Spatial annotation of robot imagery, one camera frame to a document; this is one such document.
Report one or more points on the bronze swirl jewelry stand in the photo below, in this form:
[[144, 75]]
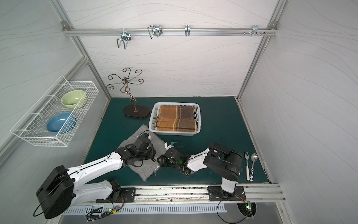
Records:
[[134, 110]]

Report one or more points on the white wire wall basket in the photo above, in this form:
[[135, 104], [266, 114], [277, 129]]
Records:
[[32, 126]]

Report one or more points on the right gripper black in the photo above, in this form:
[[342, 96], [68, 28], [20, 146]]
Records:
[[164, 160]]

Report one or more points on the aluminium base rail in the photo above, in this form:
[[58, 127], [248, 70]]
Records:
[[175, 194]]

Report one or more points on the metal double hook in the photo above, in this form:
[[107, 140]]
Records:
[[123, 40], [154, 30]]

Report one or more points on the metal hook right end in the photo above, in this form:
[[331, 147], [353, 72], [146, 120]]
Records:
[[255, 32]]

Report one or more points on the small metal hook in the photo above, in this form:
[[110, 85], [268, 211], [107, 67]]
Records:
[[187, 30]]

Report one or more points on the white vented cable duct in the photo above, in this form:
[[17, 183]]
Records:
[[130, 209]]

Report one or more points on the brown plaid scarf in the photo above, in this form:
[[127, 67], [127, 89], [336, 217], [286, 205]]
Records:
[[177, 118]]

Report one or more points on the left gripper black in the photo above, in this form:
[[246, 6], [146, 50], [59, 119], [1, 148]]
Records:
[[151, 152]]

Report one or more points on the silver fork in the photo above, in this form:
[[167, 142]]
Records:
[[247, 166]]

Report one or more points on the grey scarf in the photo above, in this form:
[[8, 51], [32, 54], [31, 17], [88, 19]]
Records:
[[149, 167]]

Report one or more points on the green ceramic bowl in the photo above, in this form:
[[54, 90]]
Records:
[[74, 99]]

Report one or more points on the metal double hook middle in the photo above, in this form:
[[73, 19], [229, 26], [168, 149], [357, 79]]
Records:
[[154, 30]]

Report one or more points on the metal double hook left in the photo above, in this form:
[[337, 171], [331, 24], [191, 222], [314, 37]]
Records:
[[123, 40]]

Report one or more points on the aluminium crossbar rail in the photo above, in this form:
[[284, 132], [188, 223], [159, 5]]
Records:
[[167, 32]]

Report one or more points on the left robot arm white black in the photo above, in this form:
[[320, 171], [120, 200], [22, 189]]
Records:
[[66, 187]]

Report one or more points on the white plastic perforated basket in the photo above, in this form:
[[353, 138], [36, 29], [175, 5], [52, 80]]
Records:
[[154, 114]]

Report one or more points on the silver spoon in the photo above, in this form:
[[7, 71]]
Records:
[[254, 158]]

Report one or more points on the blue ceramic bowl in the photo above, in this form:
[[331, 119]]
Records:
[[62, 123]]

